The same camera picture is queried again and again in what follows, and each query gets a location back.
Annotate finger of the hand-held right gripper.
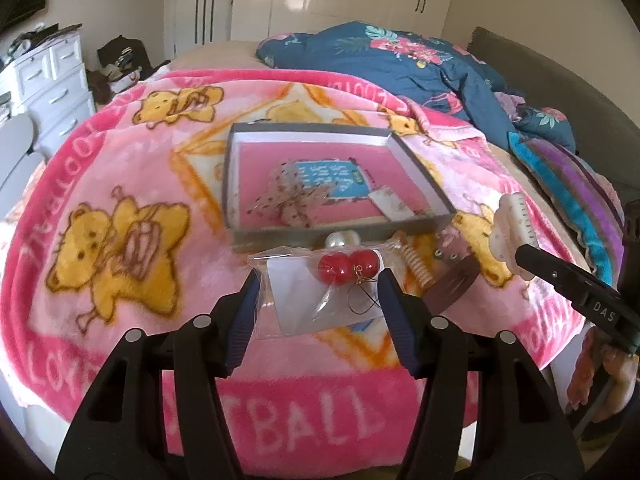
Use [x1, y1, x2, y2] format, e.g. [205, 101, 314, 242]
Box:
[514, 242, 640, 356]

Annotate white flower hair clip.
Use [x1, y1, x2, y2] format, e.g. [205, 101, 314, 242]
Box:
[492, 192, 538, 276]

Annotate pile of clothes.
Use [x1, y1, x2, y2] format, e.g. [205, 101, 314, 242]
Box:
[86, 62, 151, 106]

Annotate white door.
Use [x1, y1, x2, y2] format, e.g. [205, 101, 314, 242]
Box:
[175, 0, 236, 56]

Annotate pearl hair claw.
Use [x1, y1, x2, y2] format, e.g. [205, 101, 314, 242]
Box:
[324, 230, 362, 251]

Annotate grey box with pink lining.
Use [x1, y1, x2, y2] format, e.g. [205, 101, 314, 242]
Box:
[222, 122, 457, 253]

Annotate brown snap hair clip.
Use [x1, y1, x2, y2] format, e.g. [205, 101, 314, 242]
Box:
[425, 260, 481, 318]

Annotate dark bag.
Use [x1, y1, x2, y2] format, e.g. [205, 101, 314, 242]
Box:
[95, 35, 156, 83]

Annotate striped purple and blue pillow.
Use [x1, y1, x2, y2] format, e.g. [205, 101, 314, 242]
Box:
[507, 132, 631, 286]

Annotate beige spiral hair tie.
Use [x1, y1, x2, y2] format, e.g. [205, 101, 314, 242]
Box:
[397, 232, 433, 288]

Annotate transparent speckled bow hair clip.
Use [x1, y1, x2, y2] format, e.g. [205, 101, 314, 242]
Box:
[250, 160, 346, 228]

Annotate pink bear printed blanket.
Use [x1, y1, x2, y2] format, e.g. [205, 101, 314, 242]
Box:
[0, 67, 591, 480]

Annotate white drawer chest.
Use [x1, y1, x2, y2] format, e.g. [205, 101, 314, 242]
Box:
[0, 25, 98, 146]

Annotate clear bag of red earrings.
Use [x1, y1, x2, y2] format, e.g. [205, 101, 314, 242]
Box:
[248, 242, 401, 338]

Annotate white chair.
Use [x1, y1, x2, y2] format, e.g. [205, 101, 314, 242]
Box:
[0, 110, 46, 206]

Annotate grey headboard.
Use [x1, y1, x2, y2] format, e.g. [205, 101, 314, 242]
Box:
[465, 26, 640, 196]

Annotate clutter on drawer chest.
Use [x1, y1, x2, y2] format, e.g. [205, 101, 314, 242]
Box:
[10, 22, 83, 51]

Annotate beige bed sheet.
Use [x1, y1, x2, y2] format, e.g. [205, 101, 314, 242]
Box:
[165, 40, 271, 76]

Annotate blue floral quilt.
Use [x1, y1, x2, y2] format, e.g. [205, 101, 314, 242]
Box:
[256, 21, 576, 156]

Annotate small white packet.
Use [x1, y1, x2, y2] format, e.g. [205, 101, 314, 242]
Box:
[370, 186, 416, 222]

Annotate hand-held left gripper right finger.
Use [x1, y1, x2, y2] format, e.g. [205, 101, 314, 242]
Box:
[377, 267, 586, 480]

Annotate red ball earring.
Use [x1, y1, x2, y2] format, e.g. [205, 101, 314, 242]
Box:
[348, 250, 377, 278]
[318, 252, 350, 283]

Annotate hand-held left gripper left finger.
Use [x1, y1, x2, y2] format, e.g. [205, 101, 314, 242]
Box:
[55, 272, 266, 480]

